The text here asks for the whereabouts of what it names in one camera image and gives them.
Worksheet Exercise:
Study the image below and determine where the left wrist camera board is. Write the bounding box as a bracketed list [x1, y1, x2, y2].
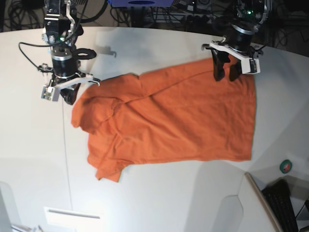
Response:
[240, 58, 261, 74]

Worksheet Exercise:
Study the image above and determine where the black keyboard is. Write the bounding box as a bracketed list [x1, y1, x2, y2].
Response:
[262, 179, 298, 232]

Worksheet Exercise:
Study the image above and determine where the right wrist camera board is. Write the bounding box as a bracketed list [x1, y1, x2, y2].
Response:
[41, 85, 60, 102]

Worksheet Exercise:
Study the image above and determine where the green tape roll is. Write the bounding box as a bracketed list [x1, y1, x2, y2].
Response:
[280, 159, 293, 174]

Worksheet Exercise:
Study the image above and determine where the orange t-shirt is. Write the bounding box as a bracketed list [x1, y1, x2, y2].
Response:
[71, 58, 256, 182]

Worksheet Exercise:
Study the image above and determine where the blue box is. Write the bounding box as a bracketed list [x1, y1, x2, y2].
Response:
[108, 0, 180, 7]

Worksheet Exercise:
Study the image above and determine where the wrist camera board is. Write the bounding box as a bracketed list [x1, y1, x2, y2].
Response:
[41, 85, 60, 102]
[240, 58, 261, 74]

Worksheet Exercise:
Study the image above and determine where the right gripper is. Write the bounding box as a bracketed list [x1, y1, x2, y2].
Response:
[39, 54, 100, 105]

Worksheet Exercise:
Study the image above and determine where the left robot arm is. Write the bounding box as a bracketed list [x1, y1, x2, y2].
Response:
[201, 0, 269, 82]

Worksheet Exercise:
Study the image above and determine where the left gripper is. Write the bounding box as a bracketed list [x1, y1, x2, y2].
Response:
[201, 24, 263, 82]

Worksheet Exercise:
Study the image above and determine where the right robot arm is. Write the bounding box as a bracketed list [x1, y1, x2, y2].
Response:
[38, 0, 99, 105]

